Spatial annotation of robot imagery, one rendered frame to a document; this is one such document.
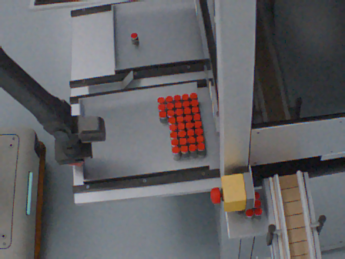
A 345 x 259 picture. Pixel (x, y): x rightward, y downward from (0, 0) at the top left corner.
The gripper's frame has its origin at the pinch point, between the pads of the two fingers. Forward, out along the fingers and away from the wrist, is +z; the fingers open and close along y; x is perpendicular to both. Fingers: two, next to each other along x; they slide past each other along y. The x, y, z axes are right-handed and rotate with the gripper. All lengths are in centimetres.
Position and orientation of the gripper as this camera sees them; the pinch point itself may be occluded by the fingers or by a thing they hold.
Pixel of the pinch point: (79, 163)
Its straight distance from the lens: 173.2
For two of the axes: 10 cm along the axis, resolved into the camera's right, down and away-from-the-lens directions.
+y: 9.9, -1.2, -0.1
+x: -1.0, -8.7, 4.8
